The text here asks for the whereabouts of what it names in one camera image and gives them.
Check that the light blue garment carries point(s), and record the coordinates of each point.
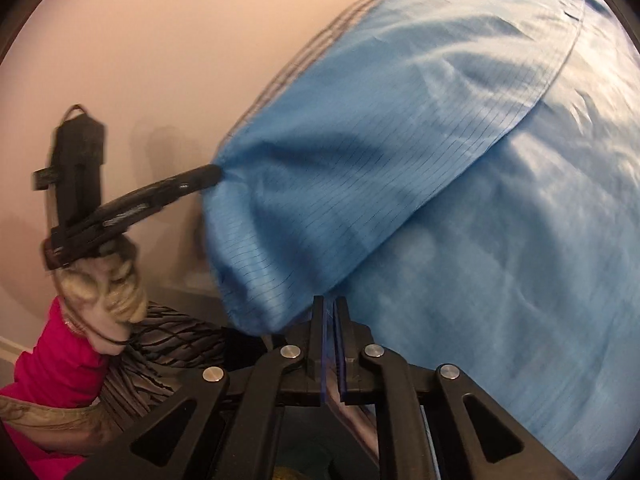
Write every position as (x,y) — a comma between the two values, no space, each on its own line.
(425,160)

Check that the striped quilt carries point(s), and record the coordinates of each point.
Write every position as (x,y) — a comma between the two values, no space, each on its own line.
(170,350)

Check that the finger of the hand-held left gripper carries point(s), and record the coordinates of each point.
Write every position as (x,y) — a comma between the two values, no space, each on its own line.
(170,191)

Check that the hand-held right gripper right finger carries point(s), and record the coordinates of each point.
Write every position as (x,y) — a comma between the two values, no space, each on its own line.
(341,350)

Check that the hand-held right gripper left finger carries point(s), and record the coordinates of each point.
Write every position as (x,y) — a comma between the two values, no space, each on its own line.
(318,350)

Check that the person's left hand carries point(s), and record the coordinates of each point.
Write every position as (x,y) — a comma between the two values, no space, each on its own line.
(107,290)

